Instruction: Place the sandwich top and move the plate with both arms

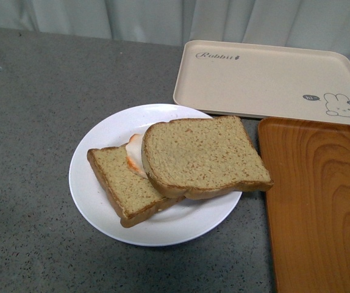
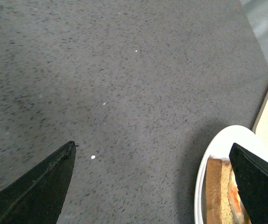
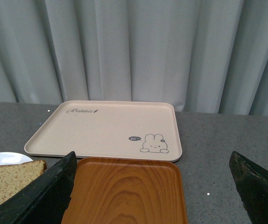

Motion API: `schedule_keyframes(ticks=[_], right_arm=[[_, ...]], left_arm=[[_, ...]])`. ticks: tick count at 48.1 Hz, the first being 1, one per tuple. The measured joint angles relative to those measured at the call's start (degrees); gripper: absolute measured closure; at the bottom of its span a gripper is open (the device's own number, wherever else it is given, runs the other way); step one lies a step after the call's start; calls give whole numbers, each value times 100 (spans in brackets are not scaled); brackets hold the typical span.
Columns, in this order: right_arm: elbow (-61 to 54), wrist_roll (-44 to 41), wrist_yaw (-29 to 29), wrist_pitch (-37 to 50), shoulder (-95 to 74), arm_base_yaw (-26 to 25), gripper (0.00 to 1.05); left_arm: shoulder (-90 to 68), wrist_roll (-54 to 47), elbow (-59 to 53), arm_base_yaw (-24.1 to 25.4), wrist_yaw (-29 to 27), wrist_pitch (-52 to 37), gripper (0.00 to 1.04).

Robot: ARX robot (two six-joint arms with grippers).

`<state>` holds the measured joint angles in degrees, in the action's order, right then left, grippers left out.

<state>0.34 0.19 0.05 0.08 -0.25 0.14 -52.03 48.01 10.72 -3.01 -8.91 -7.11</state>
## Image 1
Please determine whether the bread slice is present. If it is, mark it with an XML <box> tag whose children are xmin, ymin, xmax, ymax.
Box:
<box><xmin>87</xmin><ymin>145</ymin><xmax>185</xmax><ymax>228</ymax></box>
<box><xmin>141</xmin><ymin>116</ymin><xmax>273</xmax><ymax>200</ymax></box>

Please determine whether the white round plate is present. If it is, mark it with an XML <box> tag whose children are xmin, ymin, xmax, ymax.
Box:
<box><xmin>69</xmin><ymin>104</ymin><xmax>241</xmax><ymax>247</ymax></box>

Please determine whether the fried egg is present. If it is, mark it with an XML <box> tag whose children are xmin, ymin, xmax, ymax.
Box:
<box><xmin>125</xmin><ymin>134</ymin><xmax>148</xmax><ymax>179</ymax></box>

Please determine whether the beige rabbit tray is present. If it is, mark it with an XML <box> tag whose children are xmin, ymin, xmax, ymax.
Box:
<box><xmin>173</xmin><ymin>40</ymin><xmax>350</xmax><ymax>125</ymax></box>

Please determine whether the brown wooden tray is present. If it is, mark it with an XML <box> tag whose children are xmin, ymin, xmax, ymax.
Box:
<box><xmin>258</xmin><ymin>118</ymin><xmax>350</xmax><ymax>292</ymax></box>

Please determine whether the grey curtain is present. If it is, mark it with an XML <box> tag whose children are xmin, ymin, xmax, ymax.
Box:
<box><xmin>0</xmin><ymin>0</ymin><xmax>350</xmax><ymax>60</ymax></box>

